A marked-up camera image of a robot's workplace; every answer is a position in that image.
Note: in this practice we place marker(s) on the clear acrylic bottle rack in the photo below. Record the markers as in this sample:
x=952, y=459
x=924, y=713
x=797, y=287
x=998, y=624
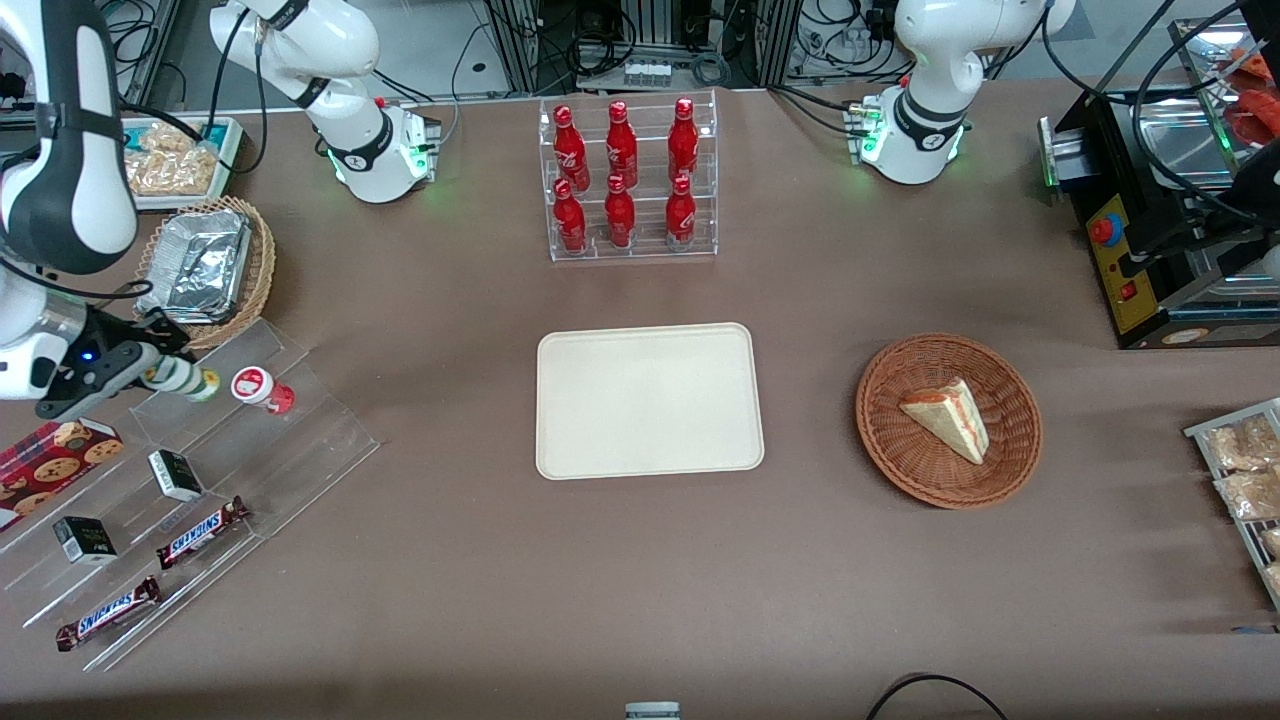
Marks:
x=640, y=255

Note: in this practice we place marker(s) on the clear bag of puffed snacks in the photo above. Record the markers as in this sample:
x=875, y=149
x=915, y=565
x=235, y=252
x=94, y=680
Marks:
x=1245, y=445
x=1272, y=542
x=1274, y=578
x=1252, y=495

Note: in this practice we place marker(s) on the red gum bottle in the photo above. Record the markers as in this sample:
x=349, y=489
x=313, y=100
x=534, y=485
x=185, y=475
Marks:
x=255, y=387

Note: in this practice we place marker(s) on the green label gum bottle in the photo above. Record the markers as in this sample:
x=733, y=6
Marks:
x=185, y=380

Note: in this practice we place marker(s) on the grey box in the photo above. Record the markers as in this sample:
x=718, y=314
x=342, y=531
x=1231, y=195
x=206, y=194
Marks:
x=652, y=711

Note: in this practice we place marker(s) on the wrapped triangle sandwich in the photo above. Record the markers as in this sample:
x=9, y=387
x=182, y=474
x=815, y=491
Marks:
x=950, y=420

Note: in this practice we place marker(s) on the clear bag of nut bars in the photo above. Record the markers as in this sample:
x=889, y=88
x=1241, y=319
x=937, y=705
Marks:
x=170, y=160

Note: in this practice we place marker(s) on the clear acrylic stepped shelf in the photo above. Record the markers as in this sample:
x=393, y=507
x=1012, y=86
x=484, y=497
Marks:
x=300, y=440

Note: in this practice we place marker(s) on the brown Snickers bar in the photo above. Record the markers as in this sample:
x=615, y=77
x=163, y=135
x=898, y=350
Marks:
x=108, y=614
x=200, y=533

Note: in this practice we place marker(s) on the aluminium foil container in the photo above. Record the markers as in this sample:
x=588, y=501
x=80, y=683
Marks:
x=200, y=260

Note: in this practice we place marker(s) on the foil container in basket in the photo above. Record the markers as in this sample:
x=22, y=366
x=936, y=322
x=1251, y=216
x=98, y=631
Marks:
x=262, y=270

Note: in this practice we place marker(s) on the white snack bin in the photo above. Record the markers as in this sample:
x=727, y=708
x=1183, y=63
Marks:
x=228, y=175

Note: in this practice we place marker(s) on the round brown wicker basket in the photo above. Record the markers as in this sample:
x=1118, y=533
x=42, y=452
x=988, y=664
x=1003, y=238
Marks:
x=900, y=460

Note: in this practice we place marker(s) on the cream plastic tray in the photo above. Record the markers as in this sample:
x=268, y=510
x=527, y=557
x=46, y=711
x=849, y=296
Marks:
x=650, y=400

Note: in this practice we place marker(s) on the blue strip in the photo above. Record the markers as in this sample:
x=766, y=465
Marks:
x=1255, y=629

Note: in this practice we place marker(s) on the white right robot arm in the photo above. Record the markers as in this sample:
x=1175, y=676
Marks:
x=60, y=200

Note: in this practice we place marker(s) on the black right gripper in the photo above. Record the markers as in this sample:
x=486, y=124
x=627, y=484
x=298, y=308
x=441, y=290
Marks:
x=103, y=366

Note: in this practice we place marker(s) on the red cola bottle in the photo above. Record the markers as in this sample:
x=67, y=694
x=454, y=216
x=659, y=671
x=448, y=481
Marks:
x=570, y=150
x=570, y=220
x=683, y=140
x=621, y=145
x=620, y=215
x=680, y=215

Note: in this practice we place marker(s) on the white power strip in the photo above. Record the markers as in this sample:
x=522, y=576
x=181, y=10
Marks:
x=647, y=73

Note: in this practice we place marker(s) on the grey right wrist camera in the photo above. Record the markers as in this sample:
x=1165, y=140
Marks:
x=85, y=382

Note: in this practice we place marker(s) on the red plaid cookie box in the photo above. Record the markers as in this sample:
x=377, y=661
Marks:
x=50, y=465

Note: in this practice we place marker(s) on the small black box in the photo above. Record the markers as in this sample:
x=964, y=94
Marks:
x=175, y=475
x=85, y=540

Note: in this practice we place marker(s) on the teal snack packet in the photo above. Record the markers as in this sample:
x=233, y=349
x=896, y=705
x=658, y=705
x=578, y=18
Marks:
x=214, y=131

